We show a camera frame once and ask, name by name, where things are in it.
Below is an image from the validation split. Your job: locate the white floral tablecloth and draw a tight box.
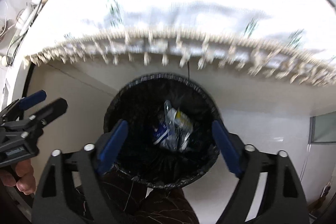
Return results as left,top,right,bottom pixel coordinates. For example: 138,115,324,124
23,0,335,86

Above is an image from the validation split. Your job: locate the person's left hand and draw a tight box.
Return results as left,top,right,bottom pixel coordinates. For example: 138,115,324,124
1,159,37,195

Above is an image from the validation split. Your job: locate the blue silver snack wrapper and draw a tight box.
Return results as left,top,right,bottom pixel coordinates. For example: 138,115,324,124
153,122,170,145

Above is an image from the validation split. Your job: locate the yellow snack wrapper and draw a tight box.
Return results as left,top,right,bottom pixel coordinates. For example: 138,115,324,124
174,110,193,152

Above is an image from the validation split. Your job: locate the black trash bin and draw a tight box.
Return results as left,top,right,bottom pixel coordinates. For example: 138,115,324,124
104,73,221,189

